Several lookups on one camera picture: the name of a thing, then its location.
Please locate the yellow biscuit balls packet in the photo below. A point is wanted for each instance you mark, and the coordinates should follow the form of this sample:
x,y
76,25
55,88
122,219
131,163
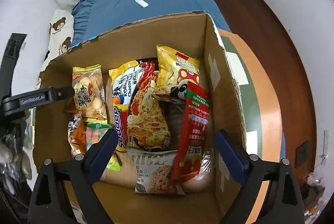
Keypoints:
x,y
89,97

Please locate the colourful candy balls bag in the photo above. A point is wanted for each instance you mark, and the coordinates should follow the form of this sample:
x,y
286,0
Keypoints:
x,y
95,132

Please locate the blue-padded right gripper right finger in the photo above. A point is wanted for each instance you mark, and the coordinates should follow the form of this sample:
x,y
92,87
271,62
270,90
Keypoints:
x,y
283,201

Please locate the long red snack packet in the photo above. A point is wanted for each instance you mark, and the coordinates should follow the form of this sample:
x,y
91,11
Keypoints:
x,y
194,130

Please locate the green checkered mat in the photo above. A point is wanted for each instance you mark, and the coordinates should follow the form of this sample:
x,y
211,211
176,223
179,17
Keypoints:
x,y
259,100

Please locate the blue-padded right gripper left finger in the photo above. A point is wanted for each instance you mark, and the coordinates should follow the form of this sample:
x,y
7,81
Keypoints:
x,y
50,203

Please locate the teddy bear print pillow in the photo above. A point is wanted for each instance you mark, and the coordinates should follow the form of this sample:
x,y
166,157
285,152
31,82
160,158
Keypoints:
x,y
61,31

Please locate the yellow panda snack packet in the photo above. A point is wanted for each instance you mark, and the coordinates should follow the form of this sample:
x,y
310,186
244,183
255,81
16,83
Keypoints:
x,y
175,71

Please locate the Sedaap instant noodle packet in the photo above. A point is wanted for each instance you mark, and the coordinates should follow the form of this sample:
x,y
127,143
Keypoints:
x,y
138,117

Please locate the white remote control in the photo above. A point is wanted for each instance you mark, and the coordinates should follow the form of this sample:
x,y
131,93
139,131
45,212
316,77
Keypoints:
x,y
142,3

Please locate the silver oat cookie packet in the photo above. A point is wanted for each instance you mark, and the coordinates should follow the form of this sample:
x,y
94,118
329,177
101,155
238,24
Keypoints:
x,y
154,172

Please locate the orange panda snack packet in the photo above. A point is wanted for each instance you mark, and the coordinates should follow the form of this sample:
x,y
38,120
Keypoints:
x,y
77,135

